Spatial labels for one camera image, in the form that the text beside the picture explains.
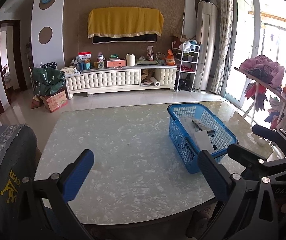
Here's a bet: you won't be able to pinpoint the white tufted television cabinet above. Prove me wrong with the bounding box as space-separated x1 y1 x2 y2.
65 65 178 100

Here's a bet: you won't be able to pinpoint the standing air conditioner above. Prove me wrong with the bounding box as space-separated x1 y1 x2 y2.
192 1 218 94

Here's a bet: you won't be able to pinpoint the mixed hanging garments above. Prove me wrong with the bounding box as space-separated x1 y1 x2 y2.
264 95 286 132

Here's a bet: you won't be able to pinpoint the dark wooden door frame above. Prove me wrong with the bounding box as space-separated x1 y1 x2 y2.
0 19 28 105

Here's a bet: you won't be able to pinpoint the dark grey striped cloth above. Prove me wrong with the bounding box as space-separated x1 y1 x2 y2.
192 119 215 137

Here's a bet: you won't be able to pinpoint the white bag on rack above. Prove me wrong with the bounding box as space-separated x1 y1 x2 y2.
179 41 196 53

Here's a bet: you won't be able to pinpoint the printed cardboard box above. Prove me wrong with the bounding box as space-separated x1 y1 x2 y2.
40 89 68 113

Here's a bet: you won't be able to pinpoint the white fluffy soft item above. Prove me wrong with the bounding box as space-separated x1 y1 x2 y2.
194 129 215 153

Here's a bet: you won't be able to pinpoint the green plastic bag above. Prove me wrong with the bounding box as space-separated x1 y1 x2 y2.
31 67 66 96

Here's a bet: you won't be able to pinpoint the red hanging garment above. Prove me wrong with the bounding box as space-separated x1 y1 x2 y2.
244 81 267 112

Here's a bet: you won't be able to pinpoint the brown round wall disc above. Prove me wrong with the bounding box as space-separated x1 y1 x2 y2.
38 26 53 45

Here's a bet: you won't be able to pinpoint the patterned curtain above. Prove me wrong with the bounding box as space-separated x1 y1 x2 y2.
210 0 233 95

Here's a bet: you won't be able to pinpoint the yellow cloth cover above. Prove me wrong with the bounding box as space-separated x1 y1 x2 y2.
88 7 164 39

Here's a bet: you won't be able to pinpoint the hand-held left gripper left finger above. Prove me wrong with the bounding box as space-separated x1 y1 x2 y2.
16 149 95 240

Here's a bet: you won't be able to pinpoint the blue plastic basket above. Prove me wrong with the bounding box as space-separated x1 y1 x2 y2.
167 103 238 174

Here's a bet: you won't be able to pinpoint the pink storage box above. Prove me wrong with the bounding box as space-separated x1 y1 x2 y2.
106 59 127 68

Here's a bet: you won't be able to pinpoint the pink cloth pile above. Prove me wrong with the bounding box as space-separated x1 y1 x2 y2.
240 55 285 88

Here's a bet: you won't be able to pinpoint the black bag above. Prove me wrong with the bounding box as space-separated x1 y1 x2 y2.
179 79 192 92

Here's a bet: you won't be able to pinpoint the white cloth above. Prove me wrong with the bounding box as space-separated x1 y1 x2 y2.
268 142 286 161

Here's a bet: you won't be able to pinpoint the white metal shelf rack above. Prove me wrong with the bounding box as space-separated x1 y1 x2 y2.
172 40 200 93

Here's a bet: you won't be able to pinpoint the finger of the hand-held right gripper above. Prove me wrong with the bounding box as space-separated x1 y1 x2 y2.
252 124 286 157
227 144 286 178

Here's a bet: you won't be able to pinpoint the brown triangular item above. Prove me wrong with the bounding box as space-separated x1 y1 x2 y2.
30 94 43 110

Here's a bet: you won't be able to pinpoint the red white snack bag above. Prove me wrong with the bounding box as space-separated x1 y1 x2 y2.
78 52 93 64

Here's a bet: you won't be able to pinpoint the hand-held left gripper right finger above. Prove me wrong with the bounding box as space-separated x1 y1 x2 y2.
197 150 283 240

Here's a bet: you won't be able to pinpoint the clothes drying rack with clothes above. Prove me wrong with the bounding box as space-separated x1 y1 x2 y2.
234 66 286 127

